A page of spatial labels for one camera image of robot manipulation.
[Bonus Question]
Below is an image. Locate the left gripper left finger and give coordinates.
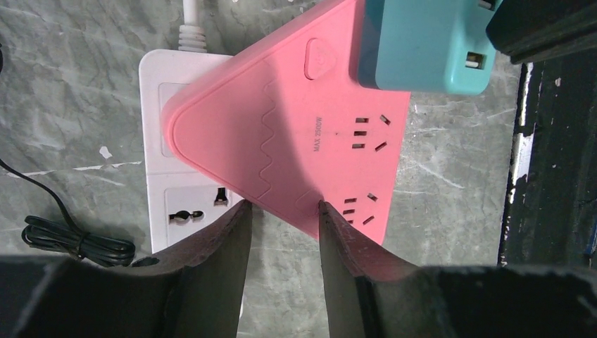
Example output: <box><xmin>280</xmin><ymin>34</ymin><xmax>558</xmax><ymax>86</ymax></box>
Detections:
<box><xmin>1</xmin><ymin>200</ymin><xmax>253</xmax><ymax>337</ymax></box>

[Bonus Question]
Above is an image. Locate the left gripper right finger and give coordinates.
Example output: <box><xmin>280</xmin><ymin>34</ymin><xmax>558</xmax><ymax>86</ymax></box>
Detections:
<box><xmin>318</xmin><ymin>201</ymin><xmax>596</xmax><ymax>337</ymax></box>

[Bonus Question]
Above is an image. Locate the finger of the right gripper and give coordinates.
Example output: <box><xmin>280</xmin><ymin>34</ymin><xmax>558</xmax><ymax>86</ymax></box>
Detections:
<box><xmin>486</xmin><ymin>0</ymin><xmax>596</xmax><ymax>64</ymax></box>

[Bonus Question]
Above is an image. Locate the teal cube adapter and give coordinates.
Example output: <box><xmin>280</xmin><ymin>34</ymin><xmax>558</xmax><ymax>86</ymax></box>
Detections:
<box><xmin>357</xmin><ymin>0</ymin><xmax>501</xmax><ymax>95</ymax></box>

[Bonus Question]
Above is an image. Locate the white power strip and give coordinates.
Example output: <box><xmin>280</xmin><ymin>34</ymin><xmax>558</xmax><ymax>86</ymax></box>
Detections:
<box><xmin>139</xmin><ymin>49</ymin><xmax>241</xmax><ymax>253</ymax></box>

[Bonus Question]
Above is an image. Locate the black power adapter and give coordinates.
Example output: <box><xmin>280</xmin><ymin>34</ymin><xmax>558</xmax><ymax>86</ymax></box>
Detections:
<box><xmin>0</xmin><ymin>42</ymin><xmax>137</xmax><ymax>269</ymax></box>

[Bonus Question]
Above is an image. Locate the pink triangular power strip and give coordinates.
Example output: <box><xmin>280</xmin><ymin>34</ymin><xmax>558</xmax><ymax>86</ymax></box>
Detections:
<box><xmin>161</xmin><ymin>1</ymin><xmax>410</xmax><ymax>243</ymax></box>

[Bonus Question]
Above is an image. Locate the white power strip cable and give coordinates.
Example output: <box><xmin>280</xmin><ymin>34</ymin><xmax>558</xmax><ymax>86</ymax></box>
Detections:
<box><xmin>177</xmin><ymin>0</ymin><xmax>208</xmax><ymax>53</ymax></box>

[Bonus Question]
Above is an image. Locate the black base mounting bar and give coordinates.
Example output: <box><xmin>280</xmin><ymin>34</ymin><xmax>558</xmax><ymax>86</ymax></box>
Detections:
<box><xmin>498</xmin><ymin>50</ymin><xmax>596</xmax><ymax>270</ymax></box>

